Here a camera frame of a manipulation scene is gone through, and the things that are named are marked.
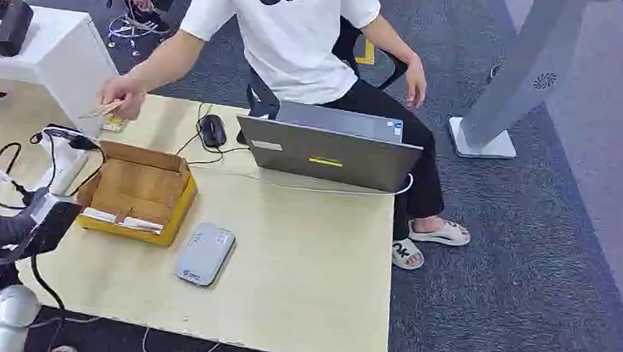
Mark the grey laptop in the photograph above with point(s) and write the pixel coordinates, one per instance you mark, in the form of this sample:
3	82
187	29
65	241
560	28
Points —
330	154

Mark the person's right hand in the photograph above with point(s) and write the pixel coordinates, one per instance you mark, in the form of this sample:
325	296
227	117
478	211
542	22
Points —
127	93

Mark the fanned stack of cards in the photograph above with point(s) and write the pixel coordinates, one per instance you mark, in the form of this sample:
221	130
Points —
104	108

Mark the person's left hand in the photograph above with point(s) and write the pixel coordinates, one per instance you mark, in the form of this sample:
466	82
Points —
416	85

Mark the black computer mouse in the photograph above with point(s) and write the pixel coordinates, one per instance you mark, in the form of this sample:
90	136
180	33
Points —
213	130

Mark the yellow card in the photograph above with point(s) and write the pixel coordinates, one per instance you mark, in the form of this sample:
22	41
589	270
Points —
114	123

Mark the grey stand with white base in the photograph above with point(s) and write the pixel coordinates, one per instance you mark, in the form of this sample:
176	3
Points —
523	69

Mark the person in white shirt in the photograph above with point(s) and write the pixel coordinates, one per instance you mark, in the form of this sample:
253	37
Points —
290	32

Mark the wooden card box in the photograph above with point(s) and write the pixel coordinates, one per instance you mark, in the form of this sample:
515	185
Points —
138	188

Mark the white slipper with black print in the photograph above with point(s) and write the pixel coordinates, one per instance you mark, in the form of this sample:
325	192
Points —
407	254
442	232

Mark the black office chair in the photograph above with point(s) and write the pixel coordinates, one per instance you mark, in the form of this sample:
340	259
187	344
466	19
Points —
351	45

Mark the yellow floor tape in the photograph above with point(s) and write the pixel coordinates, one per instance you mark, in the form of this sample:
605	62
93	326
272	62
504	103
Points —
367	55

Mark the white cabinet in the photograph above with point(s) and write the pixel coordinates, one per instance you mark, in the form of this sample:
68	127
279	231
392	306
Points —
68	57

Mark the grey card reader device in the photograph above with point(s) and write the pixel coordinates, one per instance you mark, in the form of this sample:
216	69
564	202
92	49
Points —
204	254

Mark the white card stack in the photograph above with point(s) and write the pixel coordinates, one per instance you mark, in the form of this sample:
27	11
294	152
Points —
141	225
98	215

